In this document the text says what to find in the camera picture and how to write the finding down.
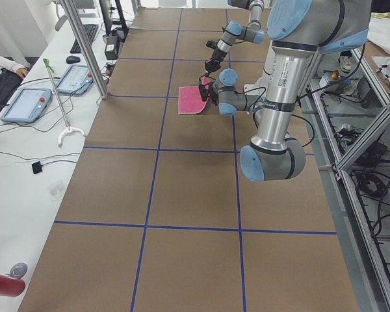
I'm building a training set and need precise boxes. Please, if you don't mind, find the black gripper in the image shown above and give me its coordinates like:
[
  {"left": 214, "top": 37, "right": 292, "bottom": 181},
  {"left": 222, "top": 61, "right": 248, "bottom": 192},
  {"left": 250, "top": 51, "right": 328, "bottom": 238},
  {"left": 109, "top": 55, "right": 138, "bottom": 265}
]
[
  {"left": 208, "top": 88, "right": 218, "bottom": 105},
  {"left": 204, "top": 48, "right": 226, "bottom": 73}
]

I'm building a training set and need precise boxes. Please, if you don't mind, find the pink towel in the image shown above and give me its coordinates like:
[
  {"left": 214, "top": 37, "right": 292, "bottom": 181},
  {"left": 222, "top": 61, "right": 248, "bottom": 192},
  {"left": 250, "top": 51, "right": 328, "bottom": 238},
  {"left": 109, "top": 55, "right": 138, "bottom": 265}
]
[{"left": 178, "top": 86, "right": 207, "bottom": 114}]

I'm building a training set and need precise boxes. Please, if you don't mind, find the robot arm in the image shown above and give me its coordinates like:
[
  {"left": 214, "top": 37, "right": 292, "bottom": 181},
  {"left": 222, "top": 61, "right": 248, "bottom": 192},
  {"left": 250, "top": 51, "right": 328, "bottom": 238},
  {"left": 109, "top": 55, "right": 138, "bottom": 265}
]
[
  {"left": 205, "top": 1, "right": 372, "bottom": 181},
  {"left": 204, "top": 0, "right": 270, "bottom": 77}
]

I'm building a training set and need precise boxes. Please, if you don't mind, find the black power adapter box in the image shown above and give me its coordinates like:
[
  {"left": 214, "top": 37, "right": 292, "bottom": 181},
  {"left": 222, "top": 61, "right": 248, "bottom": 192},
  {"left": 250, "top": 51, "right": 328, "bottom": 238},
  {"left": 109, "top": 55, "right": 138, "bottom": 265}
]
[{"left": 105, "top": 34, "right": 120, "bottom": 60}]

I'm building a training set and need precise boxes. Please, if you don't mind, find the emergency stop box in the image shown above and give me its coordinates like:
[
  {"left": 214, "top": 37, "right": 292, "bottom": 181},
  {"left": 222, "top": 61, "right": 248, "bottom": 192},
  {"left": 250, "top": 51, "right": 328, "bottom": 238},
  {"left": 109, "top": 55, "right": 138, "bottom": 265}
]
[{"left": 318, "top": 70, "right": 351, "bottom": 92}]

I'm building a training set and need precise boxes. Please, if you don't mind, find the black keyboard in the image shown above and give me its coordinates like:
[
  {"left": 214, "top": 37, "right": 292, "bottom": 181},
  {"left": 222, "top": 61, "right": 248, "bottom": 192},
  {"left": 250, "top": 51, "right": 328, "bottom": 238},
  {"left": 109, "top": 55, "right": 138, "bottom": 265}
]
[{"left": 70, "top": 23, "right": 99, "bottom": 55}]

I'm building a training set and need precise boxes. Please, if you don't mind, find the far teach pendant tablet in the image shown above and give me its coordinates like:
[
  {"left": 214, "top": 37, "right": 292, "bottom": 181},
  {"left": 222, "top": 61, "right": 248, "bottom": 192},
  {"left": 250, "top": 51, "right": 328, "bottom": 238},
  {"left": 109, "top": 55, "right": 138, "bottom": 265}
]
[{"left": 57, "top": 64, "right": 93, "bottom": 96}]

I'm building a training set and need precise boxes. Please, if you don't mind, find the teach pendant tablet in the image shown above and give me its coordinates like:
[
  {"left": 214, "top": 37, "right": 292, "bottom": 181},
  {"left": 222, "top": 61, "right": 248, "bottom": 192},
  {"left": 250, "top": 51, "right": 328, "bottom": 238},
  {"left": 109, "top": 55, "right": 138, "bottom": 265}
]
[
  {"left": 1, "top": 88, "right": 52, "bottom": 123},
  {"left": 57, "top": 64, "right": 93, "bottom": 96}
]

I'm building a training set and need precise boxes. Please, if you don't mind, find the black computer mouse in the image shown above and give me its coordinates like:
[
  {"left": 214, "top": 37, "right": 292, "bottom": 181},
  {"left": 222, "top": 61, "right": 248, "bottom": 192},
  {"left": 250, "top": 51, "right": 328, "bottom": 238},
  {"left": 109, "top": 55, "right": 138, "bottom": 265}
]
[{"left": 66, "top": 55, "right": 81, "bottom": 64}]

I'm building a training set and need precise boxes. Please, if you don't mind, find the white grabber stick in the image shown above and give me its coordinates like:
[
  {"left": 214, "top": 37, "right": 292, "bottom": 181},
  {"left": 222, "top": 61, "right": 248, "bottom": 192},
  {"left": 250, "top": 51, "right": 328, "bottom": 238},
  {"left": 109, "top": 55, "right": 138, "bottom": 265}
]
[{"left": 43, "top": 58, "right": 85, "bottom": 148}]

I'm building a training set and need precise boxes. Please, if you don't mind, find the near teach pendant tablet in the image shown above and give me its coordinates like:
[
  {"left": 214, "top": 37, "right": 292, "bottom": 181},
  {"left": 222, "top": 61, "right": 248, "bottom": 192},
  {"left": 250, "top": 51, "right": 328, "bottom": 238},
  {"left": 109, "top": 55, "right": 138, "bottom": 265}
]
[{"left": 1, "top": 88, "right": 52, "bottom": 123}]

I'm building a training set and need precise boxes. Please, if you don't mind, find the small black square device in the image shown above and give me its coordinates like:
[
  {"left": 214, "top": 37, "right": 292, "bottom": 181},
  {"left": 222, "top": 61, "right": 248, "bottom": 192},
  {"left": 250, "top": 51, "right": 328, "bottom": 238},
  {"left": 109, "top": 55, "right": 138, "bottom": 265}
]
[{"left": 31, "top": 161, "right": 43, "bottom": 175}]

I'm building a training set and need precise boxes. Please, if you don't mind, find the person in white shirt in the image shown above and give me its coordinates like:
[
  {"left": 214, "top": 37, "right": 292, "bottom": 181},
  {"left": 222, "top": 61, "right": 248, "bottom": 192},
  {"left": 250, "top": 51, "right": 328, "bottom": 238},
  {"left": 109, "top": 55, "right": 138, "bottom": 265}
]
[{"left": 0, "top": 56, "right": 28, "bottom": 108}]

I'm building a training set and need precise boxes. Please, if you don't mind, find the round silver disc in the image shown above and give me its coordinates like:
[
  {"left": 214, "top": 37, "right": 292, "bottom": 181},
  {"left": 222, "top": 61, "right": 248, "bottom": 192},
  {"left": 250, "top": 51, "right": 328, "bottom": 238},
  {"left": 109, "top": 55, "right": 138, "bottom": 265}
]
[{"left": 8, "top": 262, "right": 28, "bottom": 279}]

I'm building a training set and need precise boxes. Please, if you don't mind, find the red bottle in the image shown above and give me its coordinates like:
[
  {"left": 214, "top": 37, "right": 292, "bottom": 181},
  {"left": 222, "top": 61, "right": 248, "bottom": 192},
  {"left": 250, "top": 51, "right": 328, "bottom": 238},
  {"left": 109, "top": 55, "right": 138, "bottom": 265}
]
[{"left": 0, "top": 274, "right": 25, "bottom": 298}]

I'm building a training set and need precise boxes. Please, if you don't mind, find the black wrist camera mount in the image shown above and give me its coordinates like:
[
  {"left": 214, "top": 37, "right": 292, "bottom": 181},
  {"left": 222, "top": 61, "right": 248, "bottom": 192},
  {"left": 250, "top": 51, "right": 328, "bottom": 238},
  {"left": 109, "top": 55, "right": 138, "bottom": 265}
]
[
  {"left": 198, "top": 75, "right": 211, "bottom": 102},
  {"left": 205, "top": 40, "right": 217, "bottom": 49}
]

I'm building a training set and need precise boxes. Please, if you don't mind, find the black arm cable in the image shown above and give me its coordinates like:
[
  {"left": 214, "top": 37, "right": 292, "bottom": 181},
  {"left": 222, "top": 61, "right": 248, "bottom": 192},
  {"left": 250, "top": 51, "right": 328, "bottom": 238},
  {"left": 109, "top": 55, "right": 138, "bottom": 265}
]
[{"left": 230, "top": 86, "right": 316, "bottom": 150}]

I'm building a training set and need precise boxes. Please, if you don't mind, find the aluminium frame post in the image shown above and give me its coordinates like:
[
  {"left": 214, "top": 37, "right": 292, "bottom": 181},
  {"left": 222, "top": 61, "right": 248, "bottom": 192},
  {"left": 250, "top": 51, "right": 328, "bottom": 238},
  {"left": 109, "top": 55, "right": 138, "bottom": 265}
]
[{"left": 60, "top": 0, "right": 108, "bottom": 99}]

